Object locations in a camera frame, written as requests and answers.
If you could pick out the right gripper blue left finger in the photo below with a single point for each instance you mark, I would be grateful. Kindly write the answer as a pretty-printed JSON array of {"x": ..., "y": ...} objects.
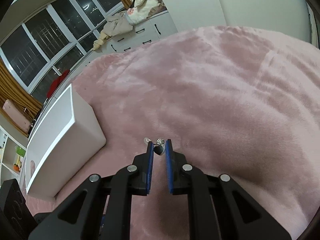
[{"x": 100, "y": 207}]

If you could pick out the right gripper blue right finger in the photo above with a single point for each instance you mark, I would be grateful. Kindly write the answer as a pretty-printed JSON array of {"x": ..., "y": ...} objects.
[{"x": 218, "y": 207}]

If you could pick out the silver heart earring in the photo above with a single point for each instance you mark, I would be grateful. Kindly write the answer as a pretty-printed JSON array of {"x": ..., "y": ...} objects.
[{"x": 159, "y": 146}]

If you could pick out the white shelf with items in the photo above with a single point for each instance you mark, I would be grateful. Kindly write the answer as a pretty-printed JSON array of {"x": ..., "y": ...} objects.
[{"x": 12, "y": 164}]

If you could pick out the white rectangular storage box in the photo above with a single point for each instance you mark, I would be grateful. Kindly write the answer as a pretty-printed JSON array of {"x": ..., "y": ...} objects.
[{"x": 66, "y": 138}]

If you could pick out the pink suitcase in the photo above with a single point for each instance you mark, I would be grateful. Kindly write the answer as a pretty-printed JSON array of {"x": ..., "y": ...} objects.
[{"x": 17, "y": 116}]

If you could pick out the pink plush blanket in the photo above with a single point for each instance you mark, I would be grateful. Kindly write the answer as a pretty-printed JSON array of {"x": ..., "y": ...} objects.
[{"x": 233, "y": 100}]

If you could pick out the red cloth on windowsill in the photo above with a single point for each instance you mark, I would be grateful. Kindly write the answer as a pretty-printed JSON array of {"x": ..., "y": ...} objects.
[{"x": 55, "y": 84}]

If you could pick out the left orange curtain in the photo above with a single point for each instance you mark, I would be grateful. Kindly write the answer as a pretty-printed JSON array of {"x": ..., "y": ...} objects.
[{"x": 12, "y": 90}]

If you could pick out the large window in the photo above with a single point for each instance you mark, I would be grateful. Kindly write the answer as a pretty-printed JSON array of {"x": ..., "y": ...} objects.
[{"x": 40, "y": 39}]

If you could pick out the white drawer cabinet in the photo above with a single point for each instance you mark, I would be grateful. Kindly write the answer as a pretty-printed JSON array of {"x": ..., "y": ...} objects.
[{"x": 157, "y": 27}]

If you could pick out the beige clothes pile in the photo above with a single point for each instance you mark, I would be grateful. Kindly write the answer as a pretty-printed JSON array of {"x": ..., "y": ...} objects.
[{"x": 124, "y": 21}]

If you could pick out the white wardrobe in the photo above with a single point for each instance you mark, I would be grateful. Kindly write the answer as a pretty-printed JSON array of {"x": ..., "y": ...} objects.
[{"x": 291, "y": 17}]

